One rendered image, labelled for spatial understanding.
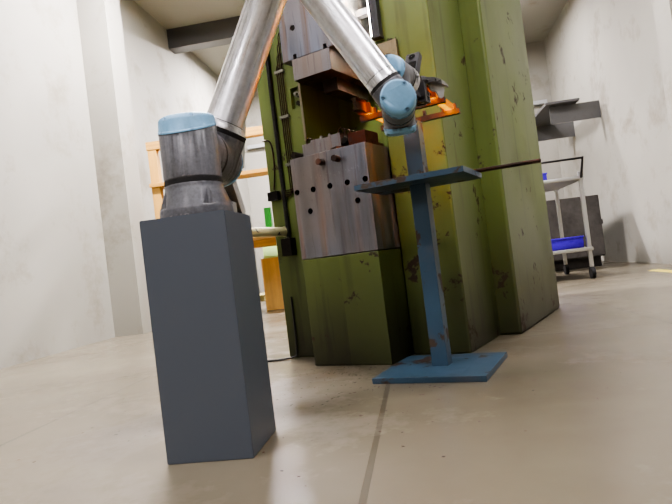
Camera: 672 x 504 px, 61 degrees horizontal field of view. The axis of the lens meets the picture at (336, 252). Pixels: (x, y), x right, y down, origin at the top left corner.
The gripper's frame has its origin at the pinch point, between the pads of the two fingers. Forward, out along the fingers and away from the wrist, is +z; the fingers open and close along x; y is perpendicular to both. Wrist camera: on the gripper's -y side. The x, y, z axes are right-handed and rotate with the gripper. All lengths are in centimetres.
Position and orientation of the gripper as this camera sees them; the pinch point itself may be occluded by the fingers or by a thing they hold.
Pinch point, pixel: (425, 89)
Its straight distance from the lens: 200.7
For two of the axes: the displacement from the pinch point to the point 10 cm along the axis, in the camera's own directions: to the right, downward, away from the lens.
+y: 1.2, 9.9, -0.2
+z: 4.4, -0.4, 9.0
